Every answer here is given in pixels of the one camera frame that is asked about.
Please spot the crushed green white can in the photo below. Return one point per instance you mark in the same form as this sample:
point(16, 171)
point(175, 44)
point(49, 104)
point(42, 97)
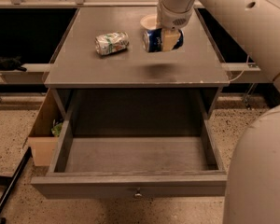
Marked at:
point(111, 43)

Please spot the brown cardboard box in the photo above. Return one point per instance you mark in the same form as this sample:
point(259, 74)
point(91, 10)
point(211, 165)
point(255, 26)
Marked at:
point(40, 139)

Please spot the white paper bowl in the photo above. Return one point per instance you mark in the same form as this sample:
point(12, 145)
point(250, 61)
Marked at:
point(150, 22)

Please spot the grey cabinet with counter top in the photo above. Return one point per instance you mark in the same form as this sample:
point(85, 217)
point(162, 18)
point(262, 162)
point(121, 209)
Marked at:
point(132, 88)

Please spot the open grey top drawer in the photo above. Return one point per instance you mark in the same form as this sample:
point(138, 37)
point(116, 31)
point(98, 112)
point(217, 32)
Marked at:
point(178, 161)

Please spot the black stand leg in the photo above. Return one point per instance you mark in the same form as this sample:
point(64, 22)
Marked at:
point(9, 182)

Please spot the green snack bag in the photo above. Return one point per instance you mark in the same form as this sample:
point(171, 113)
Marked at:
point(56, 127)

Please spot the metal drawer knob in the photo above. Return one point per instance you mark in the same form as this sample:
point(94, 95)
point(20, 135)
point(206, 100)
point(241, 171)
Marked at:
point(138, 194)

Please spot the black object on rail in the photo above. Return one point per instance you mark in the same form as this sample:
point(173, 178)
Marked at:
point(11, 63)

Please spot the blue pepsi can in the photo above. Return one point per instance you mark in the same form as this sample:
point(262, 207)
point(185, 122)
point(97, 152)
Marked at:
point(152, 40)

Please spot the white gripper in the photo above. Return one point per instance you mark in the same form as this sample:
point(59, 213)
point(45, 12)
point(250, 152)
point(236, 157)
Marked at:
point(172, 19)

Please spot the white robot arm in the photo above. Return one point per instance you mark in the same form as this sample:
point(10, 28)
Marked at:
point(253, 187)

